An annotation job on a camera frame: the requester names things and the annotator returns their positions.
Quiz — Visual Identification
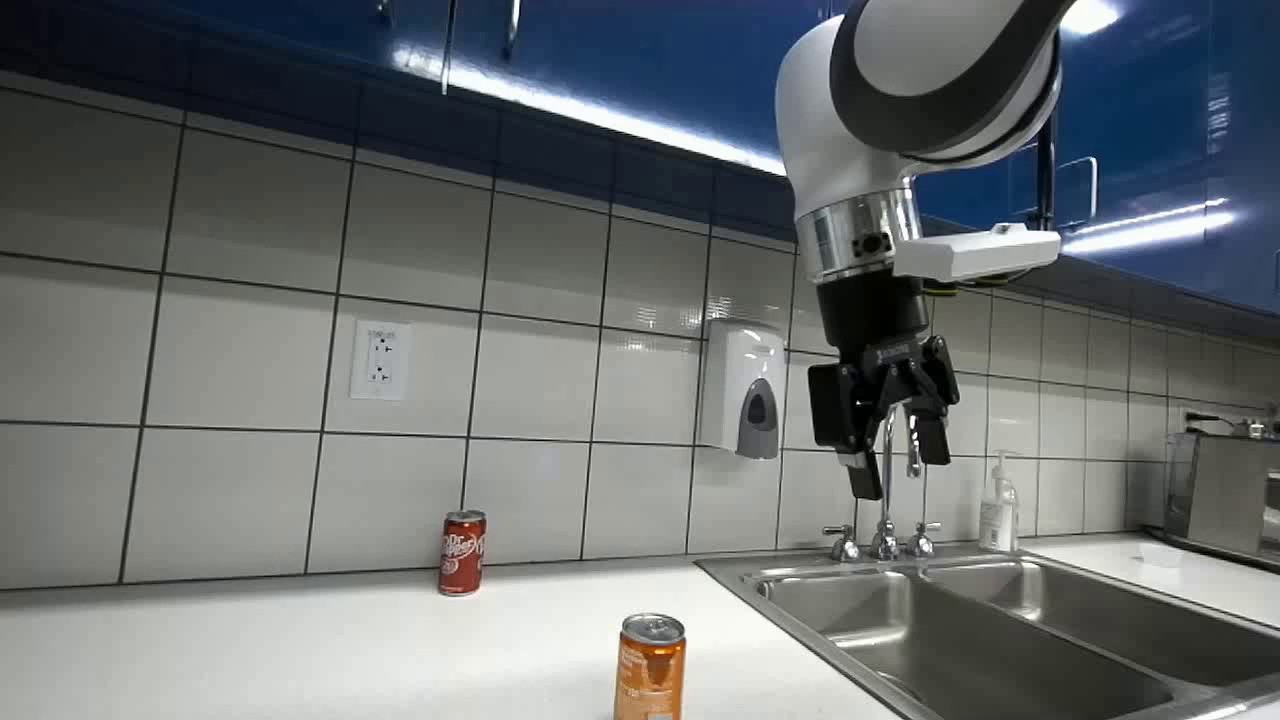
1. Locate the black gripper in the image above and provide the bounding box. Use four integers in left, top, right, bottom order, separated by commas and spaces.
805, 268, 966, 503

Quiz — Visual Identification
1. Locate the orange soda can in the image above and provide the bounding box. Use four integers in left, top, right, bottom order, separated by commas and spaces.
614, 607, 694, 720

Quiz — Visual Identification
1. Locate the stainless steel double sink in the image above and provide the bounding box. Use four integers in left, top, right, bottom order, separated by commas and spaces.
697, 548, 1280, 720

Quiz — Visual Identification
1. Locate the red soda can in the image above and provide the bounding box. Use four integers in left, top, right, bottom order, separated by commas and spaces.
436, 509, 493, 599

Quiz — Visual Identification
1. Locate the chrome gooseneck faucet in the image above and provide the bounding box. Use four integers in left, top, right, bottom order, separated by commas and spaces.
873, 409, 908, 566

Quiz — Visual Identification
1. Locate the clear pump soap bottle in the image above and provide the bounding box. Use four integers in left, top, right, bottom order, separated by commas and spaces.
976, 454, 1024, 558

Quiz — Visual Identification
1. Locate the silver countertop toaster oven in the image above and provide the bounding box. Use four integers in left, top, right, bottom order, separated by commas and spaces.
1161, 409, 1280, 574

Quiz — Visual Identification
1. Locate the white wall soap dispenser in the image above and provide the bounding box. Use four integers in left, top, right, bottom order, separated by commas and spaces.
697, 316, 791, 464

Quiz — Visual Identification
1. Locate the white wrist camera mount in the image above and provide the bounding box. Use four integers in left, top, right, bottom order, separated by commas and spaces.
893, 220, 1067, 287

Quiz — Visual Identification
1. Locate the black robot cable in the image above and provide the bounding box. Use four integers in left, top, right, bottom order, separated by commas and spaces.
1033, 113, 1065, 231

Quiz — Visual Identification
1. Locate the silver cabinet handle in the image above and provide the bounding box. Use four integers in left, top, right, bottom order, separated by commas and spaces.
1056, 152, 1104, 231
495, 0, 527, 66

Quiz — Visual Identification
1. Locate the blue glossy wall cabinet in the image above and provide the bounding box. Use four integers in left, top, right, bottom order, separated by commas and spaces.
0, 0, 1280, 322

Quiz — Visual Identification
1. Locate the white wall power outlet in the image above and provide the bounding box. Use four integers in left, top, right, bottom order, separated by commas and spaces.
349, 316, 417, 404

